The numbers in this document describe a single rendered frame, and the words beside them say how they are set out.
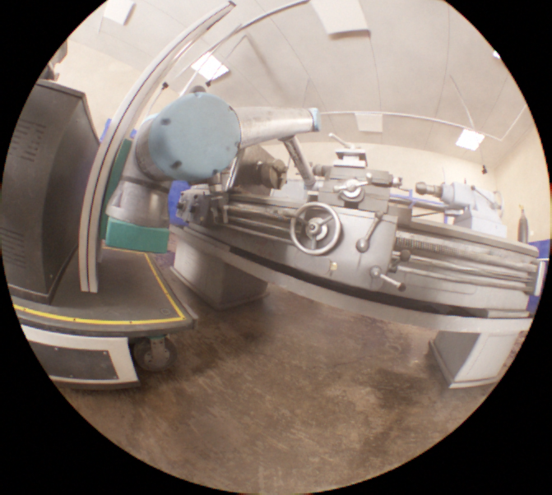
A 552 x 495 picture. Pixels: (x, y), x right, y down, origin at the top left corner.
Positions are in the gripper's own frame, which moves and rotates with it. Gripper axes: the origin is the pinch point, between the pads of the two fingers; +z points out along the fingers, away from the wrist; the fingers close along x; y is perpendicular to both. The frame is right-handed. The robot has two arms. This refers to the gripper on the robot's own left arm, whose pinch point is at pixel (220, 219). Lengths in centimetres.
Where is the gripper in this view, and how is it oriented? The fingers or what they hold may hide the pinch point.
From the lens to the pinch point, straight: 110.1
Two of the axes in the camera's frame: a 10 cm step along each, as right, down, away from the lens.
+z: 1.4, 9.8, 1.4
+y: 7.0, -2.0, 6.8
